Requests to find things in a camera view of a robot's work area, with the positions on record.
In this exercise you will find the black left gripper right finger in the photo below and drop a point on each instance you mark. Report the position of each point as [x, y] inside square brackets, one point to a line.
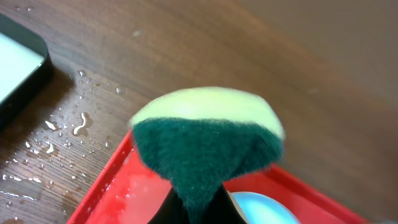
[221, 210]

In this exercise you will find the red plastic tray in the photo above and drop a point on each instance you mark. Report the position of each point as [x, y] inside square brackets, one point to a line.
[128, 192]

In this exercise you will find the black water tray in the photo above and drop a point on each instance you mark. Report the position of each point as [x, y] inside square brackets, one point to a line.
[26, 67]

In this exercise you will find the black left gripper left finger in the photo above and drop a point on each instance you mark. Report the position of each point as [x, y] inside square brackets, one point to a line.
[171, 211]

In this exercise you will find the light blue plate front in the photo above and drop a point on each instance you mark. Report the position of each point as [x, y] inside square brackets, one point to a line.
[256, 208]

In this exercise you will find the green and yellow sponge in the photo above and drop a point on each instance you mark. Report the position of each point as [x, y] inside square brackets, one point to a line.
[199, 138]

